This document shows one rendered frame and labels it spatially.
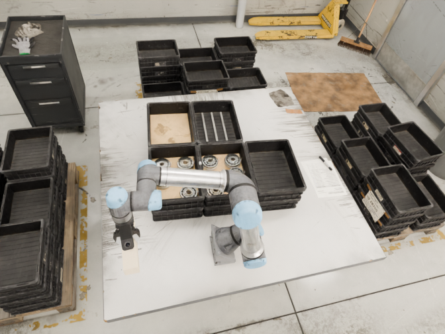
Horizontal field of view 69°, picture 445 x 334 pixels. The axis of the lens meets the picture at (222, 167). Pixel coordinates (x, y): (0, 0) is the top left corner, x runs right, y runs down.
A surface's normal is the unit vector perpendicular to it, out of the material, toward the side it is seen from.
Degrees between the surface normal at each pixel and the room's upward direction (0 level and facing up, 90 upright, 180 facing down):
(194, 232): 0
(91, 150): 0
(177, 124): 0
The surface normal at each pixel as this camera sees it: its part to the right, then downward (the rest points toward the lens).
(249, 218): 0.11, 0.65
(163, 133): 0.10, -0.62
